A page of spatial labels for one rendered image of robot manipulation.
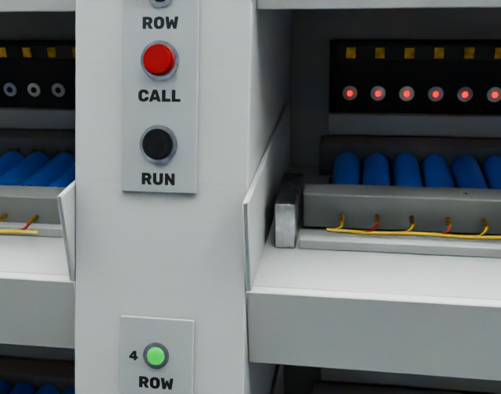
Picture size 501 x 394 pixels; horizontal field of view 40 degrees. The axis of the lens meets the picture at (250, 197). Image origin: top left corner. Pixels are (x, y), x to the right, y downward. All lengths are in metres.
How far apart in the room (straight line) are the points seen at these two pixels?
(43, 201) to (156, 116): 0.11
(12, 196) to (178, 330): 0.14
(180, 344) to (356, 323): 0.09
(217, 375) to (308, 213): 0.11
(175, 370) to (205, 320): 0.03
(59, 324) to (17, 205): 0.09
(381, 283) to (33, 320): 0.19
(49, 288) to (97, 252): 0.04
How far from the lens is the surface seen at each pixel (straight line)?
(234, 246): 0.35
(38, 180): 0.48
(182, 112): 0.36
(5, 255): 0.43
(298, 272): 0.37
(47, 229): 0.44
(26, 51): 0.57
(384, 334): 0.36
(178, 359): 0.37
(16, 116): 0.58
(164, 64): 0.36
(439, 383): 0.55
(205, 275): 0.36
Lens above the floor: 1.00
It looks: 5 degrees down
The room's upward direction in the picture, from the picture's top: 1 degrees clockwise
